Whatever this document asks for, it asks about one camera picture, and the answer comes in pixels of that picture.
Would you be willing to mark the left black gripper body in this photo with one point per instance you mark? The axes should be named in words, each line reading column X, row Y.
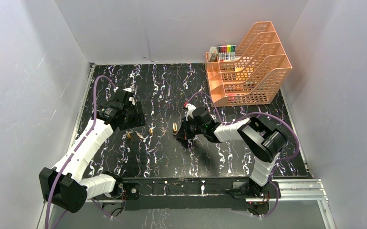
column 135, row 116

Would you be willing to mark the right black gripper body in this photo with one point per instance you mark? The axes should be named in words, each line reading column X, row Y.
column 191, row 128

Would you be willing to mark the large brass padlock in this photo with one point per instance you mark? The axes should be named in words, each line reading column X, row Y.
column 175, row 127

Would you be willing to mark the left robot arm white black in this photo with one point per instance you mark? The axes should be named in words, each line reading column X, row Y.
column 63, row 184

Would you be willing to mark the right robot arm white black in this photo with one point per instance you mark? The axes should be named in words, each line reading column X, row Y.
column 264, row 141

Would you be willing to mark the orange plastic file organizer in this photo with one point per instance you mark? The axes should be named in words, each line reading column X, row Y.
column 256, row 75

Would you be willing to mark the grey eraser box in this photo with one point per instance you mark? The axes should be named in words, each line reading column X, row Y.
column 213, row 54

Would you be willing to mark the coloured marker pen set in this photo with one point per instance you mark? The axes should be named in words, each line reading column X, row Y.
column 226, row 52

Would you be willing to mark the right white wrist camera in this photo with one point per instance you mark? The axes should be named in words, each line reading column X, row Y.
column 189, row 109

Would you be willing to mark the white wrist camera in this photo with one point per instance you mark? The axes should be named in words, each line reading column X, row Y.
column 125, row 89
column 189, row 109

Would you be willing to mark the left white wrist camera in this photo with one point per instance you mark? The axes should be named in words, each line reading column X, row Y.
column 125, row 89

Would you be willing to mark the aluminium left side rail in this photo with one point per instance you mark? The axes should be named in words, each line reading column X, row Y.
column 81, row 108

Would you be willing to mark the aluminium rail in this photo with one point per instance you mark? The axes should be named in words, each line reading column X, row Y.
column 81, row 108
column 289, row 189

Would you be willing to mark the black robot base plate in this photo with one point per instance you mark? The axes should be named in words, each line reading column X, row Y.
column 194, row 193

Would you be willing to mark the aluminium front rail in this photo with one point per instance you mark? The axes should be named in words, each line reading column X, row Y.
column 289, row 189

